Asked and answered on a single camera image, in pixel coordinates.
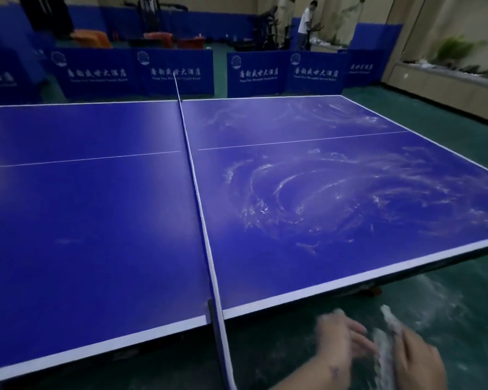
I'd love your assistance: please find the person's left hand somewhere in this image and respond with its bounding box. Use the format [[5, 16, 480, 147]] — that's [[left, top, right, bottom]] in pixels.
[[315, 310, 378, 379]]

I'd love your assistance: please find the person's right hand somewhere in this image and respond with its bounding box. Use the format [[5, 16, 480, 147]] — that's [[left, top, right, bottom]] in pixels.
[[390, 324, 448, 390]]

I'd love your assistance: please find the white soapy cleaning cloth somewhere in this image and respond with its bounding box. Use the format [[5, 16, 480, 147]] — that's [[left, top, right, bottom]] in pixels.
[[371, 304, 404, 390]]

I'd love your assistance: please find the person's left forearm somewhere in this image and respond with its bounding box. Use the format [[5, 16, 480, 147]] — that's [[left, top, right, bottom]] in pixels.
[[268, 355, 350, 390]]

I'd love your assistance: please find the table tennis net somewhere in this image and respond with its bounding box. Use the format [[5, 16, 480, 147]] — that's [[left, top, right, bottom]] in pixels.
[[173, 72, 237, 390]]

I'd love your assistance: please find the long beige planter box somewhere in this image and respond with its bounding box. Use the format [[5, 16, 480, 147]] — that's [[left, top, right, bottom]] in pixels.
[[390, 62, 488, 127]]

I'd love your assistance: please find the blue printed court barrier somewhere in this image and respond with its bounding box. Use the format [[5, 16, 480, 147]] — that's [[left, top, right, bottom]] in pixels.
[[347, 48, 392, 85], [289, 50, 349, 96], [226, 51, 291, 99], [0, 48, 46, 105], [50, 48, 138, 99], [136, 48, 214, 98]]

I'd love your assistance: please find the blue table tennis table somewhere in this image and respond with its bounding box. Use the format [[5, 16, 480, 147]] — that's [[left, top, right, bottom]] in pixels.
[[0, 94, 488, 386]]

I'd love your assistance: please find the green potted plant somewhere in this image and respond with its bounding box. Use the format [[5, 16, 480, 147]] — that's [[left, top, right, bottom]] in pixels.
[[434, 35, 488, 70]]

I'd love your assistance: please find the black exercise machine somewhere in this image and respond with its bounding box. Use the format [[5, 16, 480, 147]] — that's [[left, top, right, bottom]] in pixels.
[[253, 6, 282, 51]]

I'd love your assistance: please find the black gym rack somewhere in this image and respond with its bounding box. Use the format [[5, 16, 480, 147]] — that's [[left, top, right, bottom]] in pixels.
[[124, 0, 188, 37]]

